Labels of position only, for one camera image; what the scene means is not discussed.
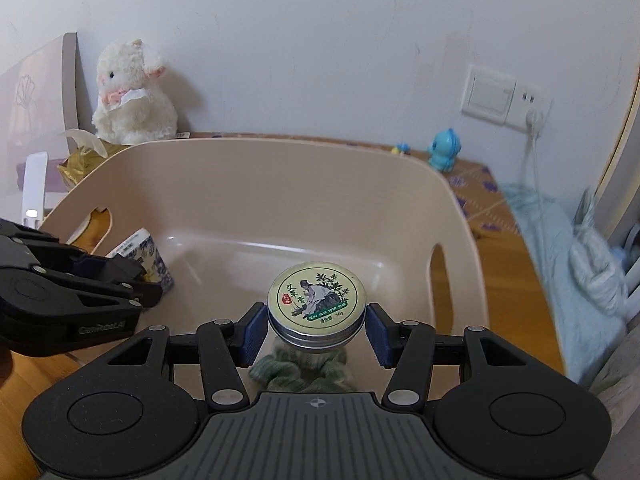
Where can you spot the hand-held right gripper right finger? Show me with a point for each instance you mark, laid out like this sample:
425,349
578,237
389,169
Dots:
378,336

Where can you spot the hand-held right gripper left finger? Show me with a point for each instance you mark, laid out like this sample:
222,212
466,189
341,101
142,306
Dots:
253,331

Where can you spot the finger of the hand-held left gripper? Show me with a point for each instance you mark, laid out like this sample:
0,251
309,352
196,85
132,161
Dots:
142,294
105,267

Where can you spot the blue and white patterned cup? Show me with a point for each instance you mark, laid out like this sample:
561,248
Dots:
147,260

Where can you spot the round tin with green label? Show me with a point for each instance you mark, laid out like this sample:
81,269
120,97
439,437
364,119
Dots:
314,296

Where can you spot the beige plastic basket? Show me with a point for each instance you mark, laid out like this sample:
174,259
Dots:
280,200

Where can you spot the green knitted cloth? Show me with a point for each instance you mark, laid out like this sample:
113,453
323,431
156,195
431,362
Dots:
305,367

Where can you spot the gold tissue pack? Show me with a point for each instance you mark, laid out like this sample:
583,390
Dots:
87,162

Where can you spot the white upright device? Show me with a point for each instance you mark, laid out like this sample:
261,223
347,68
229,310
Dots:
34,185

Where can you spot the white plush lamb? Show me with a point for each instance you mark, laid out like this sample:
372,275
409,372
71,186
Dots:
135,105

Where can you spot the light blue blanket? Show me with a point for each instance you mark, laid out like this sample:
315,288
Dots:
550,270

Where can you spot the small colourful toy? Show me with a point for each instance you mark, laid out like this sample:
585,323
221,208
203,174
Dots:
401,149

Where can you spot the pale picture board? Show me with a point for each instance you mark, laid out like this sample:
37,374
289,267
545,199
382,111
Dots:
37,90

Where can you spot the blue toy figure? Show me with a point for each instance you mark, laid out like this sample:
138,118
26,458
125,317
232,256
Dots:
445,152

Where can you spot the grey striped cloth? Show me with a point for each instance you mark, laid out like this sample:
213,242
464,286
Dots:
597,260

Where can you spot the white wall switch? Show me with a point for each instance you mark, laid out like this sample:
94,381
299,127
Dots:
489,94

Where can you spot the white wall socket with plug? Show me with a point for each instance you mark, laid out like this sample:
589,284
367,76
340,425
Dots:
535,110

